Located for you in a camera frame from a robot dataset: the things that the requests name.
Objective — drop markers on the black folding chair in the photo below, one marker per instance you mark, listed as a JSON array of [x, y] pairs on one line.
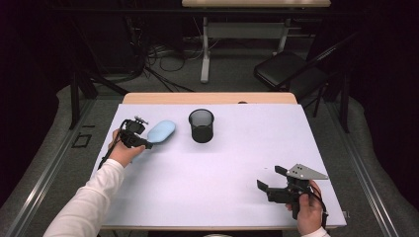
[[283, 67]]

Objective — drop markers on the metal floor rail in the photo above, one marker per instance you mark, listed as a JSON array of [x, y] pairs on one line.
[[369, 184], [42, 184]]

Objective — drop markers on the person's left hand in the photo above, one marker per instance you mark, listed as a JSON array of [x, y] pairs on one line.
[[125, 154]]

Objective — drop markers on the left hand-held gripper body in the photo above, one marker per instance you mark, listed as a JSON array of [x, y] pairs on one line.
[[131, 136]]

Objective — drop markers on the person's right hand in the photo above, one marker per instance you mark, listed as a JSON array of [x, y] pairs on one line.
[[311, 214]]

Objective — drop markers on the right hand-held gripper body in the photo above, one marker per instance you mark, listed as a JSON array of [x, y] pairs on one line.
[[283, 194]]

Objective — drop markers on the white-legged desk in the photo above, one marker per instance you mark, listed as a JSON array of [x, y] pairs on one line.
[[243, 30]]

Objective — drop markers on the light blue hairbrush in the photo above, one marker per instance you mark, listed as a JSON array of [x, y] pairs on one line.
[[162, 131]]

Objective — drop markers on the black metal stand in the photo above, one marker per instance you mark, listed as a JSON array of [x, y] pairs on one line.
[[345, 105], [75, 98]]

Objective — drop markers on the black mesh pen holder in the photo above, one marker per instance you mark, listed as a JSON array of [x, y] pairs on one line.
[[201, 135]]

